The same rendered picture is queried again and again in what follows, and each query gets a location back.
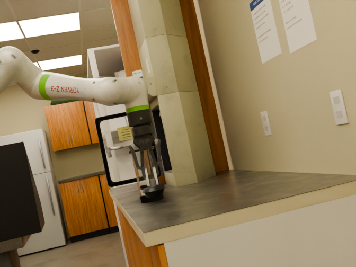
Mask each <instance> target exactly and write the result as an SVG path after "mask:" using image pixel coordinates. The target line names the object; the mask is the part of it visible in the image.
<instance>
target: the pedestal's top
mask: <svg viewBox="0 0 356 267"><path fill-rule="evenodd" d="M30 236H31V235H26V236H22V237H18V238H14V239H9V240H6V241H2V242H0V253H3V252H7V251H11V250H16V249H19V248H23V247H24V246H25V244H26V243H27V241H28V239H29V238H30Z"/></svg>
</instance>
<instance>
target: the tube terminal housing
mask: <svg viewBox="0 0 356 267"><path fill-rule="evenodd" d="M139 57H140V62H141V67H142V70H143V75H144V78H146V77H152V76H153V77H154V81H155V86H156V91H157V96H156V97H155V98H154V99H153V100H152V101H151V102H150V103H149V105H150V108H151V111H155V110H160V114H161V118H162V124H163V128H164V130H165V134H166V139H167V148H168V153H169V157H170V161H171V167H172V172H173V173H165V172H164V173H165V175H164V176H165V182H166V184H167V185H171V186H174V187H180V186H184V185H189V184H193V183H198V182H201V181H203V180H206V179H209V178H211V177H214V176H216V172H215V167H214V164H213V159H212V154H211V149H210V144H209V139H208V135H207V130H206V125H205V121H204V117H203V112H202V107H201V102H200V97H199V92H198V87H197V83H196V79H195V74H194V69H193V65H192V59H191V55H190V49H189V45H188V40H187V38H186V37H179V36H175V35H169V34H164V35H158V36H153V37H147V38H145V40H144V42H143V45H142V46H141V48H140V51H139ZM146 58H147V59H148V64H149V69H150V73H149V74H148V69H147V64H146Z"/></svg>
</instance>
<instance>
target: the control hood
mask: <svg viewBox="0 0 356 267"><path fill-rule="evenodd" d="M142 79H143V80H144V81H145V83H146V84H147V87H148V103H150V102H151V101H152V100H153V99H154V98H155V97H156V96H157V91H156V86H155V81H154V77H153V76H152V77H146V78H142Z"/></svg>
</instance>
